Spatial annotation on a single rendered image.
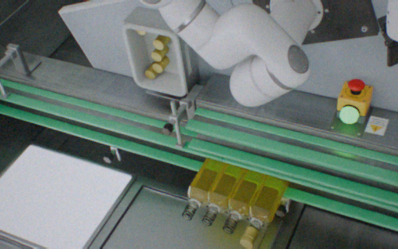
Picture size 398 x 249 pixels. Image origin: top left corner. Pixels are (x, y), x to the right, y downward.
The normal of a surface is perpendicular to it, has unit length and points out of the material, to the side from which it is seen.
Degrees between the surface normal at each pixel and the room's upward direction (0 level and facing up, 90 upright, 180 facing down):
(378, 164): 90
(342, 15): 2
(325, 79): 0
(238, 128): 90
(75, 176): 90
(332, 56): 0
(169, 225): 90
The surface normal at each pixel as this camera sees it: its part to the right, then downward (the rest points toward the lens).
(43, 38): 0.89, 0.23
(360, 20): -0.41, 0.69
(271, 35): 0.52, -0.22
